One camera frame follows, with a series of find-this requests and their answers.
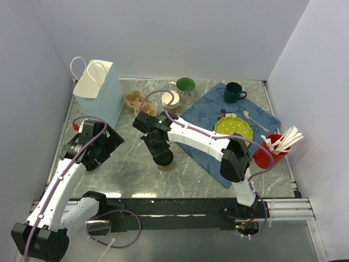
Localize black plastic cup lid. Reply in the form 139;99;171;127
153;150;173;166

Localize stack of brown paper cups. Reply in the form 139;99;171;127
161;91;180;114

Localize brown pulp cup carrier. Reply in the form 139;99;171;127
124;90;158;116

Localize brown paper cup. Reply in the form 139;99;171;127
154;161;172;171

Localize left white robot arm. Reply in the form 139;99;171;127
11;116;124;261

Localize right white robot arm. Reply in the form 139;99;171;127
133;111;257;218

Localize white mug green interior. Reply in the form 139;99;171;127
167;78;196;105

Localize light blue paper bag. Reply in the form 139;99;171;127
73;59;124;128

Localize blue alphabet cloth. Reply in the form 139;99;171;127
174;81;281;189

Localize yellow dotted plate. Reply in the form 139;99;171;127
214;116;253;140

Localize dark green mug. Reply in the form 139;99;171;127
224;82;247;103

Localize silver spoon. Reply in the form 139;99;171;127
243;110;269;132

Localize red cup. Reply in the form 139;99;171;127
254;133;291;170

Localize white paper-wrapped straws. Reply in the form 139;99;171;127
261;126;304;154

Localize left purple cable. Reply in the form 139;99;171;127
23;116;142;262

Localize purple cable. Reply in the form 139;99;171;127
139;90;275;239
23;116;142;262

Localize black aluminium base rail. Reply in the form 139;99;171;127
27;196;317;233

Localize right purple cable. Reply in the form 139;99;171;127
139;90;275;239

